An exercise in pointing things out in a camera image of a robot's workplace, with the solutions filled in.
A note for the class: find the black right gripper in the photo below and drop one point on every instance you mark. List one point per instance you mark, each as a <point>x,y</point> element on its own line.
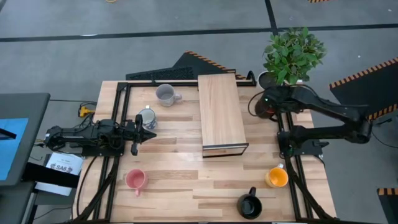
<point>267,102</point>

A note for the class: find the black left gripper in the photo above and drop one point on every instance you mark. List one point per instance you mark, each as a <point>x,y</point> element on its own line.
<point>138,137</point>

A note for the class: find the white blue patterned mug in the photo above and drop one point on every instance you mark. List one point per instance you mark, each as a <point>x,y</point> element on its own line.
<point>148,118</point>

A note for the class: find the pink coffee mug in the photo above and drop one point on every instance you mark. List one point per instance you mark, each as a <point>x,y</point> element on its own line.
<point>136,179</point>

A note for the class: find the grey coffee mug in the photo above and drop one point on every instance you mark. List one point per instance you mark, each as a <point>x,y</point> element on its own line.
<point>166,95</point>

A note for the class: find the orange coffee mug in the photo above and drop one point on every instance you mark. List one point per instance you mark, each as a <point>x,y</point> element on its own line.
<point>277,177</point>

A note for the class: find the black coffee mug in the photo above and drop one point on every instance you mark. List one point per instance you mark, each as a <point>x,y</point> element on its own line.
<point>249,206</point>

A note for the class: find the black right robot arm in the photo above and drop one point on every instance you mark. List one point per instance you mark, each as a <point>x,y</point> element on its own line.
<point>326,105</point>

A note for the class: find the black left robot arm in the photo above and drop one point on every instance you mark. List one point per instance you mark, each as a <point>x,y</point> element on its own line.
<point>77,133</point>

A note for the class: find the green leafy plant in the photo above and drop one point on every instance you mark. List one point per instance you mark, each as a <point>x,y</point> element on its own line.
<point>292,53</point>

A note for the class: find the white printed paper sheet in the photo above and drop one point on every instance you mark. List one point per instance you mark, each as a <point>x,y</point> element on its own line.
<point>63,163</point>

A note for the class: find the plain white paper sheet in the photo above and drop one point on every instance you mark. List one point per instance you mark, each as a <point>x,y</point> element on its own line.
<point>53,189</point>

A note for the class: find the grey desk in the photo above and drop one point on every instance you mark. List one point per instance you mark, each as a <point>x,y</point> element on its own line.
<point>28,105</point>

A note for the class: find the flat blue screen monitor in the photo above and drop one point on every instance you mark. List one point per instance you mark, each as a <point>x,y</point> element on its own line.
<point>12,149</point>

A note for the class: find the wooden shelf with black frame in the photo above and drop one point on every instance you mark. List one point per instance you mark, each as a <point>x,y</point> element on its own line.
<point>220,112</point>

